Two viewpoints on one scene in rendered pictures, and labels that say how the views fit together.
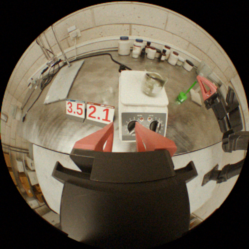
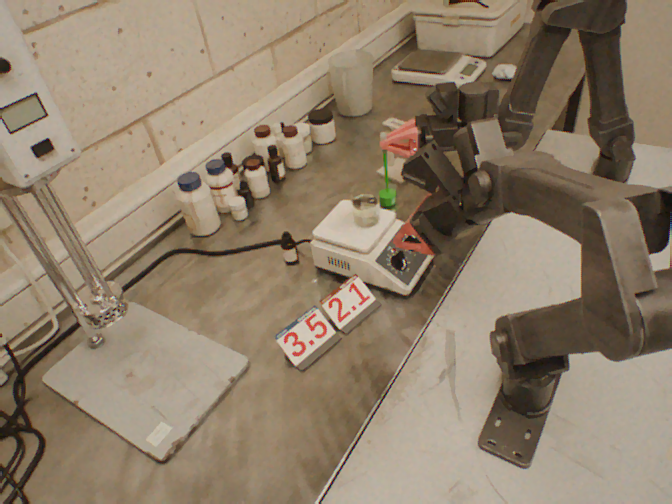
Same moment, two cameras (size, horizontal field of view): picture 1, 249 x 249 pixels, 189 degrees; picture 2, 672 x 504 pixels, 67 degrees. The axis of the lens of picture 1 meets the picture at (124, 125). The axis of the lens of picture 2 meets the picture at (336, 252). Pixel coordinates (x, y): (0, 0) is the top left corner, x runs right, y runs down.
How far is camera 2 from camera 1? 75 cm
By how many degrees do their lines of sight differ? 42
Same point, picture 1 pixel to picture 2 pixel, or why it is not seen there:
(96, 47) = (110, 254)
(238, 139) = (512, 104)
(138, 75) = (334, 221)
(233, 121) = (474, 114)
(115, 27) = (114, 152)
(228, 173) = (600, 124)
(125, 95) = (359, 243)
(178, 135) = not seen: hidden behind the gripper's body
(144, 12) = (151, 40)
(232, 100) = (444, 103)
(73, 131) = (346, 362)
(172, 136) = not seen: hidden behind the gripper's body
